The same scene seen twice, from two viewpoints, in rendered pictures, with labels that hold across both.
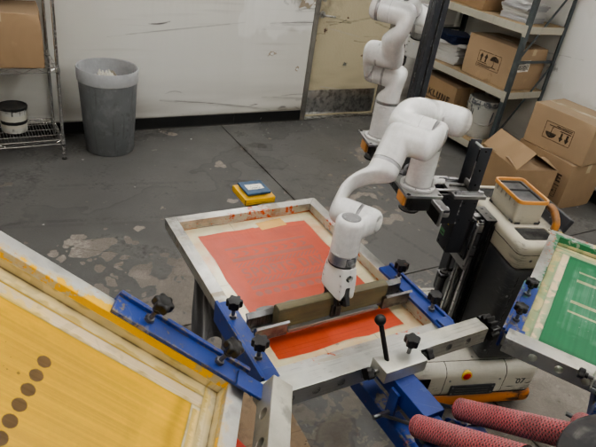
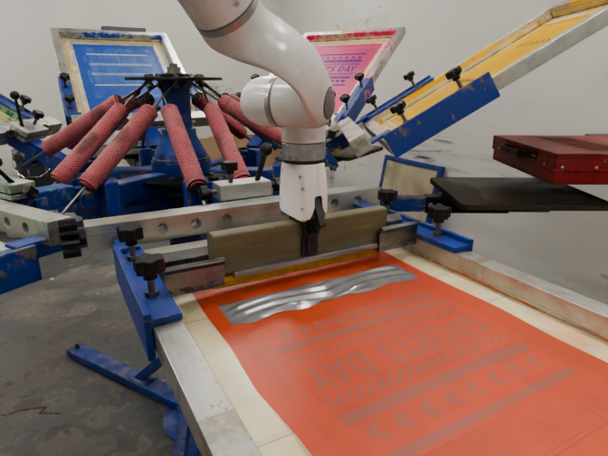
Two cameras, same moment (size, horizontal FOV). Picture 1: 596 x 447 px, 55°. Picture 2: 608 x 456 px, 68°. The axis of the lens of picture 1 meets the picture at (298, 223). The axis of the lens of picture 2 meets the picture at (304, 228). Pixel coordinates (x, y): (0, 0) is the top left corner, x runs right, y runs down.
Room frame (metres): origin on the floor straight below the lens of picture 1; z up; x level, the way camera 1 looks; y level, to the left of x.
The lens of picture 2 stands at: (2.04, -0.08, 1.30)
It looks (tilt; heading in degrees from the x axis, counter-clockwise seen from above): 18 degrees down; 184
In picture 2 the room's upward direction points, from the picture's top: straight up
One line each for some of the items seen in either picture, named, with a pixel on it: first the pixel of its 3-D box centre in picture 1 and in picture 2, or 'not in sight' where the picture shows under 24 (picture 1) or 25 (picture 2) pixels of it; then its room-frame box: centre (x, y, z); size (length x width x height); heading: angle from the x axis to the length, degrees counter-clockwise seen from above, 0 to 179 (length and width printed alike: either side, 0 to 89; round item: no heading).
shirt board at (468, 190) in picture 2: not in sight; (380, 200); (0.53, 0.08, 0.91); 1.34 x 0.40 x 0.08; 93
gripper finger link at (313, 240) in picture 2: not in sight; (312, 240); (1.28, -0.11, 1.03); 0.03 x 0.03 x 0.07; 33
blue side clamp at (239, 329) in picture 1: (244, 344); (409, 236); (1.09, 0.09, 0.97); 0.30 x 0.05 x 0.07; 33
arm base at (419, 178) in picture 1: (426, 166); not in sight; (1.88, -0.42, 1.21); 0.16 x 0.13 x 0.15; 106
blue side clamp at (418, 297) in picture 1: (411, 300); (144, 290); (1.40, -0.38, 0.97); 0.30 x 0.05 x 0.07; 33
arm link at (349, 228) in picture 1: (356, 229); (286, 110); (1.29, -0.16, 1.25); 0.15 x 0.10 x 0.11; 156
